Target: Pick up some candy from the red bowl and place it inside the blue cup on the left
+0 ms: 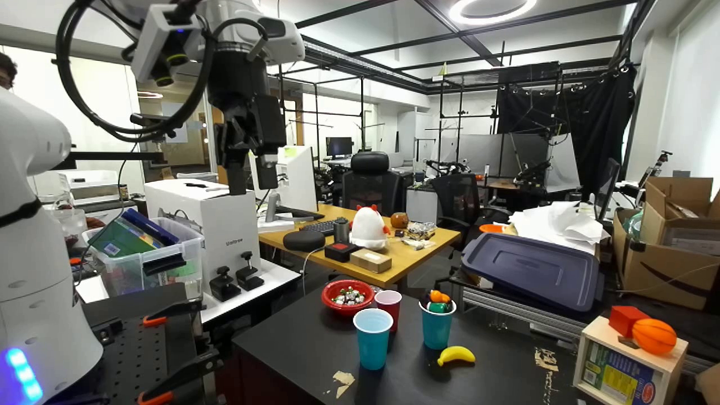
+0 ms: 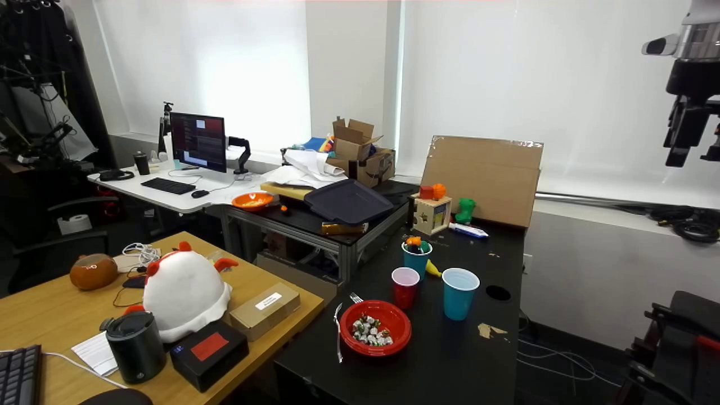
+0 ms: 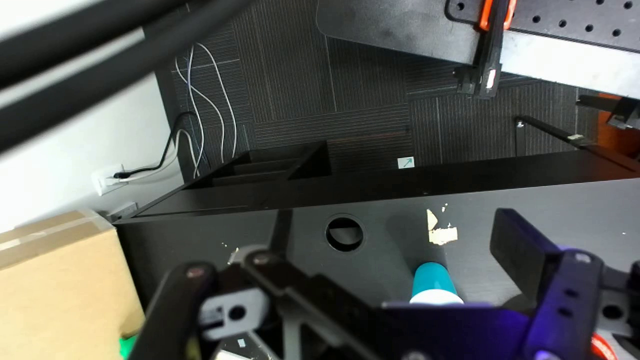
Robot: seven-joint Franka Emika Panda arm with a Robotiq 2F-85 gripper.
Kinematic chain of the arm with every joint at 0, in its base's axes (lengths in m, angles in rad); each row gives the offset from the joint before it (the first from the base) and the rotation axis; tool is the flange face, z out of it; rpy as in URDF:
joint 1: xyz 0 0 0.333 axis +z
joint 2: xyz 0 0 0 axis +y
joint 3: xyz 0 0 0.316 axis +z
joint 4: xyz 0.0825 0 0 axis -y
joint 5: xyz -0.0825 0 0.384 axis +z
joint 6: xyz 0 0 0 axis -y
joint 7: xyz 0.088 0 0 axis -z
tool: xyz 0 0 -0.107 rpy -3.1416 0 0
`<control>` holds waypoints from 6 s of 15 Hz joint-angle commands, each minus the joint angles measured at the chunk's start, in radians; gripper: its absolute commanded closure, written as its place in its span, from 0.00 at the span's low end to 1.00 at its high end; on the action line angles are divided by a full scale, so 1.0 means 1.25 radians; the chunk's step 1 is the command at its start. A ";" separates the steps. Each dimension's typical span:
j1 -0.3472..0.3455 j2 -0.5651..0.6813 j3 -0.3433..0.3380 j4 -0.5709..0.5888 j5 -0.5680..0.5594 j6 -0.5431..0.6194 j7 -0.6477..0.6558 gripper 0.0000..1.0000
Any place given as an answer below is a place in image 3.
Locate thin black power cable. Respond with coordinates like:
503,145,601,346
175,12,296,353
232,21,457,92
112,113,202,180

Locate black perforated board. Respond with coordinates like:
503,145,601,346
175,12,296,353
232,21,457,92
444,0,640,52

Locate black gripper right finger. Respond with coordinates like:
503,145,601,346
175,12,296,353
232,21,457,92
488,208,607,360

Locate torn beige tape patch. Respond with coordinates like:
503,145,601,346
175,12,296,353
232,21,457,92
424,207,460,248

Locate white hanging wires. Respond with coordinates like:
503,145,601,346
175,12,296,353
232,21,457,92
172,42,241,178

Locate taped brown cardboard box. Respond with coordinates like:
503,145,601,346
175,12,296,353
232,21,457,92
0,208,149,360

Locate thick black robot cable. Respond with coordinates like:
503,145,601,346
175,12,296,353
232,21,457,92
0,0,196,89
0,0,259,157

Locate white wall outlet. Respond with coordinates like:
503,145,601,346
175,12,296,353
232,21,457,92
91,163,128,197

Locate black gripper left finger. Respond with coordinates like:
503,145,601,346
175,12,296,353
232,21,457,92
128,250,386,360

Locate light blue plastic cup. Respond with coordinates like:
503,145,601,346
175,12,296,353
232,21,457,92
406,261,466,309

